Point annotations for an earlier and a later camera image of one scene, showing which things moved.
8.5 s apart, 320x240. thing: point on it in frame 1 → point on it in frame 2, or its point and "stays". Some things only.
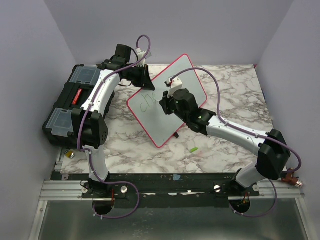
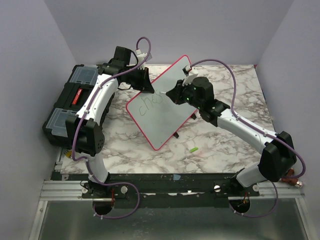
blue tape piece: (176, 177) stays
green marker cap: (193, 149) stays
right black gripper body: (169, 104) → (184, 92)
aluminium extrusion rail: (62, 190) stays
